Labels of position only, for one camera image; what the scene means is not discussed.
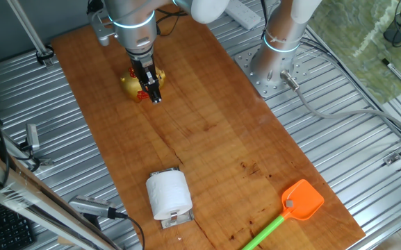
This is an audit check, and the aluminium frame bar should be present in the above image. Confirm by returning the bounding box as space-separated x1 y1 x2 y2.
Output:
0 144 117 250

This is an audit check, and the black white marker pen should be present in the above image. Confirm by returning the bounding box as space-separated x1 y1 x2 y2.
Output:
381 58 401 85

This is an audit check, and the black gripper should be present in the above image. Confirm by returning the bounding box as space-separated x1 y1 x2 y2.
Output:
129 51 163 104

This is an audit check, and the golden piggy bank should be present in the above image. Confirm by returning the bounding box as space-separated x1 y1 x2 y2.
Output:
120 66 167 103

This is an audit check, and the black keyboard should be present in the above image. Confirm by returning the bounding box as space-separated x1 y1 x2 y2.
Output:
0 199 36 250

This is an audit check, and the metal tripod pole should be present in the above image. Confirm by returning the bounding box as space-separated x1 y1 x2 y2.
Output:
6 0 55 67

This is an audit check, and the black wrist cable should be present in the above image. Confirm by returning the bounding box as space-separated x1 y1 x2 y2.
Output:
154 6 189 38

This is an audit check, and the black depth camera cable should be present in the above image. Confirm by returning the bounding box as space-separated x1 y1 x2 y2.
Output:
115 211 146 250

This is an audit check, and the orange fly swatter green handle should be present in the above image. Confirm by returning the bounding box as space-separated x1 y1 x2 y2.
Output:
241 178 325 250

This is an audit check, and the small silver camera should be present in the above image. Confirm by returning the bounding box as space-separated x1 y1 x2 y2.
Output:
25 124 40 152

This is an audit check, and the silver depth camera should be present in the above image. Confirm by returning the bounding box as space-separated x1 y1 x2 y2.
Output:
68 195 128 220

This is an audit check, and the grey base cable with connector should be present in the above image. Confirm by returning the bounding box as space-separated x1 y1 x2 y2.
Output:
279 69 401 140

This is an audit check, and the white power strip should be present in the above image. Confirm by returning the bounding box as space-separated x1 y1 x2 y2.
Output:
224 0 262 31

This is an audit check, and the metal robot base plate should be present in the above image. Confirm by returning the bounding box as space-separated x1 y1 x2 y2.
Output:
234 44 309 99

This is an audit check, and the wooden board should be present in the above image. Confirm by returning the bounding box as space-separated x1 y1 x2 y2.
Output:
51 5 366 250

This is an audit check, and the steel paper roll holder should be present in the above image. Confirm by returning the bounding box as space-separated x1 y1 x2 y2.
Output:
150 167 195 229

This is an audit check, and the black mesh pen cup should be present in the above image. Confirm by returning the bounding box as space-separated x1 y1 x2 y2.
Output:
383 20 401 44

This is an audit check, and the small steel corner bracket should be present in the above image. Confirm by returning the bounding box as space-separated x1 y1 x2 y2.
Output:
383 151 401 167

